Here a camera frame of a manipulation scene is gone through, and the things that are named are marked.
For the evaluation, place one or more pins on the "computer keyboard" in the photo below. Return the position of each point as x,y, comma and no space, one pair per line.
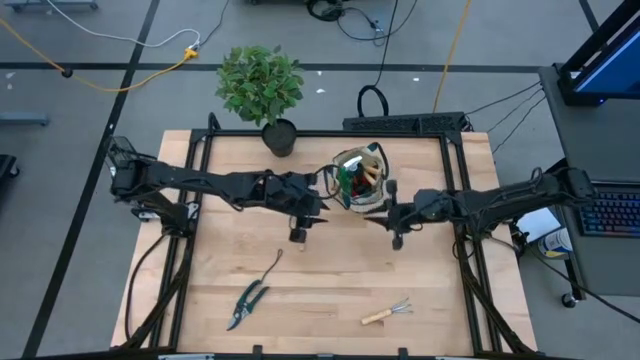
612,212

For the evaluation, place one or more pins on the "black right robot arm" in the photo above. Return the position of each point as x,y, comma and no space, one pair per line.
510,200

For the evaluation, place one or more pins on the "grey rolling desk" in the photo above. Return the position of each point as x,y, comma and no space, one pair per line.
600,145

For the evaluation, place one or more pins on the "grey cart base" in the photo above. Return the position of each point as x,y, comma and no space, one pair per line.
50,5

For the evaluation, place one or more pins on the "monitor with blue screen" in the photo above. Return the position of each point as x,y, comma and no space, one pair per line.
615,70

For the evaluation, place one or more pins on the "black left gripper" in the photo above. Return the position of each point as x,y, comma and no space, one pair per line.
290,197

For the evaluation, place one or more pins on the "grey flat platform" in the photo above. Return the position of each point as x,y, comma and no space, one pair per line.
22,119

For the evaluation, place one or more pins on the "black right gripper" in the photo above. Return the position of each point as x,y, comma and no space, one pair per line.
425,210

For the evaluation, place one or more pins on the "black power strip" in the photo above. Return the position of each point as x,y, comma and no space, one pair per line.
400,122

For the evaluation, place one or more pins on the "potted green plant black pot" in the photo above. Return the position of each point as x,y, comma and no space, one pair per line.
260,85

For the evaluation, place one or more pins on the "black power supply box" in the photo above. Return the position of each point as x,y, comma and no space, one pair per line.
120,147

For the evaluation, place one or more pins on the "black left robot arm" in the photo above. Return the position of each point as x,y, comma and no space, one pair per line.
200,180

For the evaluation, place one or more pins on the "black round floor plug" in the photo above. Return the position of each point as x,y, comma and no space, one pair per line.
67,72

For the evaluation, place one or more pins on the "beige green gardening bag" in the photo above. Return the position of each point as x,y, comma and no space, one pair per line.
362,206

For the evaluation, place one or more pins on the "black aluminium table frame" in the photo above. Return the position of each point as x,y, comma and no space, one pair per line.
325,133

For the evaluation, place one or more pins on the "black chair base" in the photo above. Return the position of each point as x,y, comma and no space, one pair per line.
6,170

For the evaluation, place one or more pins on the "white blue yellow can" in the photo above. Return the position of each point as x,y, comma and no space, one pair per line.
555,245

